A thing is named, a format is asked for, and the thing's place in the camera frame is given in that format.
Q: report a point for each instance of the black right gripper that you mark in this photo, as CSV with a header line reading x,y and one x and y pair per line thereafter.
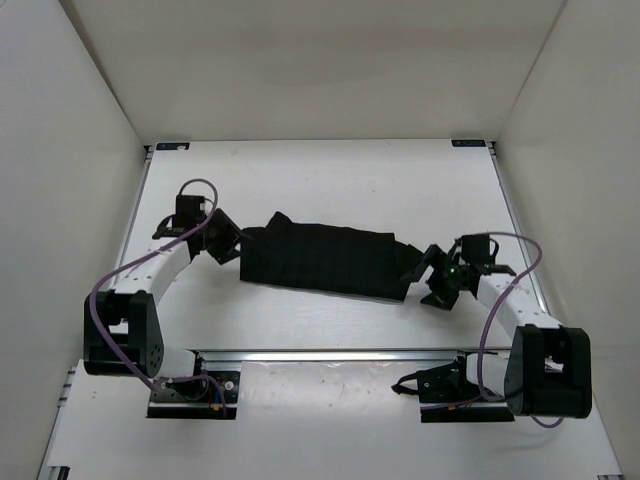
x,y
440,297

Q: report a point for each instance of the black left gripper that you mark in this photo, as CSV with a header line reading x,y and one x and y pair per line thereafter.
x,y
232,233

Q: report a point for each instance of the black pleated skirt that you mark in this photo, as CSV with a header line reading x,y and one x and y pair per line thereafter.
x,y
326,258

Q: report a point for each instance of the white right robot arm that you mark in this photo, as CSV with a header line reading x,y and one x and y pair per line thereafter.
x,y
546,374

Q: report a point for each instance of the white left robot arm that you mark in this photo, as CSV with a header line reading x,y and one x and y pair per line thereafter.
x,y
122,332

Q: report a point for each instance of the blue label sticker left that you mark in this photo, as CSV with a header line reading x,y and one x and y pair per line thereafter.
x,y
172,146

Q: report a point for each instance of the blue label sticker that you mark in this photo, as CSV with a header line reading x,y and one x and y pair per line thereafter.
x,y
172,146
468,143

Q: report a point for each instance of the blue label sticker right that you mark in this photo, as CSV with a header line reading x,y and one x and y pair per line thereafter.
x,y
468,143

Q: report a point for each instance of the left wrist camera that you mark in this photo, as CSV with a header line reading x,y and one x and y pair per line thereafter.
x,y
189,211

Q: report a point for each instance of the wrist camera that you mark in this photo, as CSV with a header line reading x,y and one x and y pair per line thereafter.
x,y
189,211
480,249

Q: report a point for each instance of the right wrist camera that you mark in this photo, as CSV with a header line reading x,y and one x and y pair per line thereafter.
x,y
480,249

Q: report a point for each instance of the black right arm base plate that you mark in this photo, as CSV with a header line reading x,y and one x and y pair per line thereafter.
x,y
446,397

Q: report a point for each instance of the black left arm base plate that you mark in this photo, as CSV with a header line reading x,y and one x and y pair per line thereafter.
x,y
213,398

